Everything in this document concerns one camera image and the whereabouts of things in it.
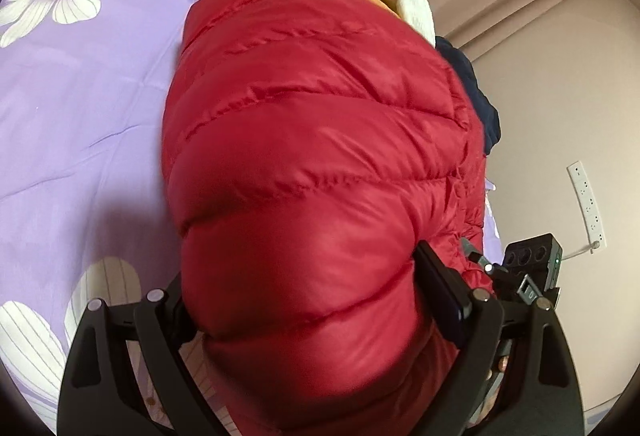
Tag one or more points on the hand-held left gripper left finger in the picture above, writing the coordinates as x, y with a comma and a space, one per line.
170, 316

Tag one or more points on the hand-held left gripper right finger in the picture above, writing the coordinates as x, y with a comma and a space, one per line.
452, 311

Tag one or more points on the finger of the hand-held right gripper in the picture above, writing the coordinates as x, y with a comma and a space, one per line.
477, 258

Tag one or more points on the red puffer jacket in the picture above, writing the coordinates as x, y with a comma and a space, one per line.
310, 166

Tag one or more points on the white power strip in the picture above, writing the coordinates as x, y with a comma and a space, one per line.
585, 201

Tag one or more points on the navy garment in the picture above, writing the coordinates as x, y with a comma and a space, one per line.
475, 86

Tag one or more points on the purple floral bedsheet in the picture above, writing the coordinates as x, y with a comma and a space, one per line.
90, 116

